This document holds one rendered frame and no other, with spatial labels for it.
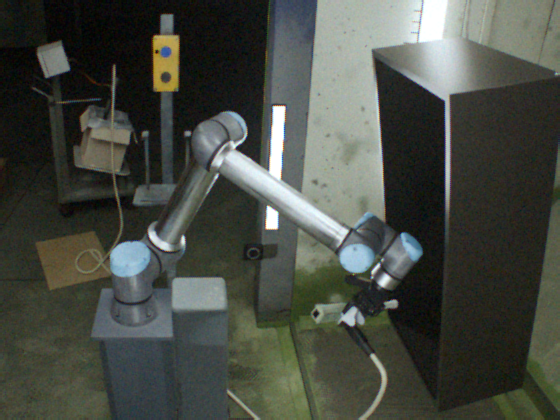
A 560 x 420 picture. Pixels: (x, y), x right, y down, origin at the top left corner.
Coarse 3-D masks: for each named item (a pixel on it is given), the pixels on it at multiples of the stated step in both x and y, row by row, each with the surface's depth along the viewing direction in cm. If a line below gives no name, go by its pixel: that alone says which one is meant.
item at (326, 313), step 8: (320, 304) 173; (336, 304) 174; (344, 304) 177; (392, 304) 199; (312, 312) 169; (320, 312) 166; (328, 312) 168; (336, 312) 170; (320, 320) 166; (328, 320) 170; (336, 320) 173; (344, 328) 172; (352, 328) 170; (352, 336) 169; (360, 336) 168; (360, 344) 167; (368, 344) 166; (368, 352) 165
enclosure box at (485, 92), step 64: (384, 64) 182; (448, 64) 151; (512, 64) 143; (384, 128) 194; (448, 128) 132; (512, 128) 134; (384, 192) 206; (448, 192) 141; (512, 192) 144; (448, 256) 150; (512, 256) 155; (448, 320) 162; (512, 320) 168; (448, 384) 177; (512, 384) 184
